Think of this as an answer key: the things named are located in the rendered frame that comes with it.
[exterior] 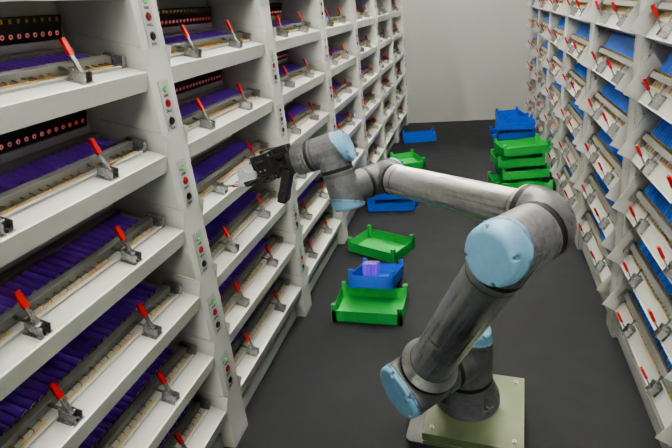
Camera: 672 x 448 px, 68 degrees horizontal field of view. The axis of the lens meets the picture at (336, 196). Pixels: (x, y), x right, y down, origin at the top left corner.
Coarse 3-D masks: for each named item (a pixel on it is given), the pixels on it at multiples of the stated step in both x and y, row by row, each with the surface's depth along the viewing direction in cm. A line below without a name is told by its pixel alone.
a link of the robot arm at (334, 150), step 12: (336, 132) 133; (312, 144) 135; (324, 144) 133; (336, 144) 131; (348, 144) 135; (312, 156) 134; (324, 156) 133; (336, 156) 132; (348, 156) 132; (312, 168) 137; (324, 168) 134; (336, 168) 133
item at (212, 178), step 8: (256, 144) 187; (248, 152) 179; (232, 160) 169; (240, 160) 173; (224, 168) 162; (232, 168) 168; (208, 176) 154; (216, 176) 156; (200, 184) 148; (208, 184) 152; (200, 192) 148
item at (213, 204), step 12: (240, 132) 192; (252, 132) 191; (216, 144) 178; (252, 144) 192; (264, 144) 189; (276, 144) 190; (228, 180) 160; (204, 192) 149; (228, 192) 152; (240, 192) 160; (204, 204) 142; (216, 204) 144; (228, 204) 153; (204, 216) 138; (216, 216) 146
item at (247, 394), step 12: (336, 240) 279; (324, 264) 257; (312, 276) 240; (312, 288) 238; (288, 324) 208; (276, 336) 198; (276, 348) 196; (264, 360) 185; (264, 372) 185; (252, 384) 175; (216, 444) 151
